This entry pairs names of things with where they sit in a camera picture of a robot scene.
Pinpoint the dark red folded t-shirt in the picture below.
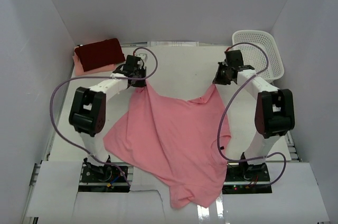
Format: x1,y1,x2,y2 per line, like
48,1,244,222
74,38,126,72

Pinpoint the white front cover board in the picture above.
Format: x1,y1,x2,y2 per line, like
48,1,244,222
26,162,329,223

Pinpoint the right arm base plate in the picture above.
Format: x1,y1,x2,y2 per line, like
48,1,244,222
222,163,272,195

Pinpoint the white paper sheet at wall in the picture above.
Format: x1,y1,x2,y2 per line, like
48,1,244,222
147,41,199,47

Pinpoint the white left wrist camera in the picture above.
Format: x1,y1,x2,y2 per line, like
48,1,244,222
135,53,148,68

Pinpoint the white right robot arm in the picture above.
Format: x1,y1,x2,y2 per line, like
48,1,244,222
213,49,295,181

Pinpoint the pink t-shirt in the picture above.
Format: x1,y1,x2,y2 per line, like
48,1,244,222
103,85,231,209

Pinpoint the peach folded t-shirt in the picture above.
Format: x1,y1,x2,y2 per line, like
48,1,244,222
72,54,117,77

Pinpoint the white perforated plastic basket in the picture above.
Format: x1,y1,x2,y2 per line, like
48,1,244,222
232,30,284,83

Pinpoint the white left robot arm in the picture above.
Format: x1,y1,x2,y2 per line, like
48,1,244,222
69,53,147,162

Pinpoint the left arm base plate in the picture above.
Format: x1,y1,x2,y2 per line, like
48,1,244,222
78,158,133,193

